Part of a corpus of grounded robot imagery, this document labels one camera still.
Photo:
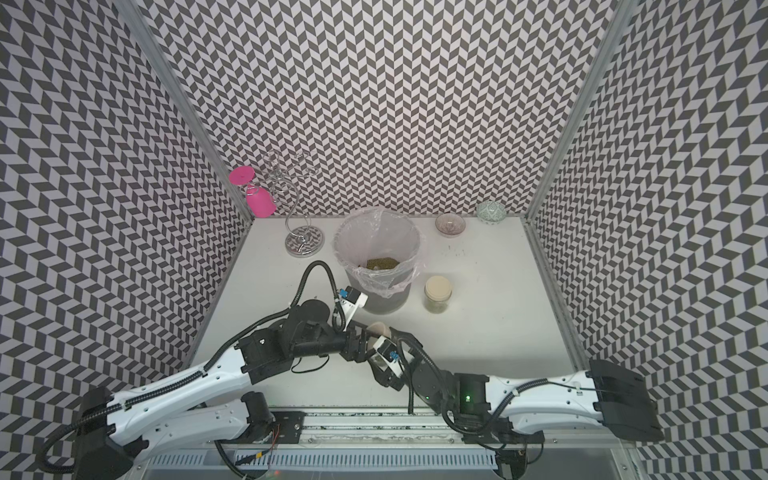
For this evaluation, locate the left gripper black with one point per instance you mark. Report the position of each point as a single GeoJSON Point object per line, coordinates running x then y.
{"type": "Point", "coordinates": [360, 351]}

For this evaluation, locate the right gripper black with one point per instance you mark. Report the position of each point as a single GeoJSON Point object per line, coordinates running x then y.
{"type": "Point", "coordinates": [410, 343]}

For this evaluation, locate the glass jar with beans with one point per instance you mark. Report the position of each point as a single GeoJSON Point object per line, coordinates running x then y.
{"type": "Point", "coordinates": [375, 331]}
{"type": "Point", "coordinates": [435, 307]}

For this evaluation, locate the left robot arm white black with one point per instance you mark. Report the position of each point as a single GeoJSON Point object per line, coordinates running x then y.
{"type": "Point", "coordinates": [213, 401]}

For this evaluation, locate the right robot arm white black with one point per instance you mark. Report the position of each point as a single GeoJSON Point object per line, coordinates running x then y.
{"type": "Point", "coordinates": [486, 407]}

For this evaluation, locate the mung beans in bin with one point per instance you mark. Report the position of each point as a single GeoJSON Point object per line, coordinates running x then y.
{"type": "Point", "coordinates": [384, 263]}

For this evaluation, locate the grey mesh trash bin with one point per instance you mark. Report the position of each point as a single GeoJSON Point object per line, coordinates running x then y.
{"type": "Point", "coordinates": [379, 305]}

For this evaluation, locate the cream lid of far jar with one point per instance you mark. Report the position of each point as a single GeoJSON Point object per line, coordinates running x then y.
{"type": "Point", "coordinates": [438, 288]}

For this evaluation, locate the clear plastic bin liner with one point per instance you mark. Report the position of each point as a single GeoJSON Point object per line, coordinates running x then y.
{"type": "Point", "coordinates": [377, 232]}

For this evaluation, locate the pinkish small bowl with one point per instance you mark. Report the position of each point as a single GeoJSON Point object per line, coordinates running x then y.
{"type": "Point", "coordinates": [450, 224]}

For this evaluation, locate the pink wine glass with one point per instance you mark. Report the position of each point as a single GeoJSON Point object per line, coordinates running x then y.
{"type": "Point", "coordinates": [258, 199]}

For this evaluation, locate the green patterned small bowl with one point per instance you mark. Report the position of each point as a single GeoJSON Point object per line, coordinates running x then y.
{"type": "Point", "coordinates": [491, 212]}

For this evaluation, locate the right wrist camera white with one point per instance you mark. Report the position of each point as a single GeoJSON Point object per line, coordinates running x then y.
{"type": "Point", "coordinates": [385, 353]}

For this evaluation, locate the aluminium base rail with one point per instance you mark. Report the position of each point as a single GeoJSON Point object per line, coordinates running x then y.
{"type": "Point", "coordinates": [326, 442]}

